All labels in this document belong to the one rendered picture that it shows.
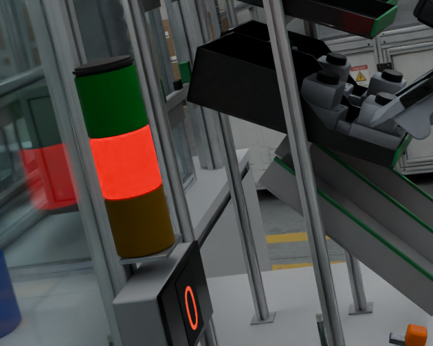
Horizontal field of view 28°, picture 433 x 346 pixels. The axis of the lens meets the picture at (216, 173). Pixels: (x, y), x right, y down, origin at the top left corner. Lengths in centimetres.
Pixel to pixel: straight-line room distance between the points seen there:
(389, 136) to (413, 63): 381
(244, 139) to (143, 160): 453
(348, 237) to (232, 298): 56
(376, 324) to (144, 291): 80
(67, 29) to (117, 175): 12
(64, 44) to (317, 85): 50
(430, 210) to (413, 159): 362
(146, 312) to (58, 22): 23
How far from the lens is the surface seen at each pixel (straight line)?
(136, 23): 108
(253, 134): 518
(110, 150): 67
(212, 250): 223
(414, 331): 92
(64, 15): 68
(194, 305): 74
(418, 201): 138
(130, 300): 67
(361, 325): 144
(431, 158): 498
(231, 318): 155
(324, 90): 111
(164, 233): 69
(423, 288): 112
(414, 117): 106
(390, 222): 123
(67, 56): 68
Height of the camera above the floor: 148
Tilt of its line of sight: 14 degrees down
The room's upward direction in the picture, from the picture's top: 12 degrees counter-clockwise
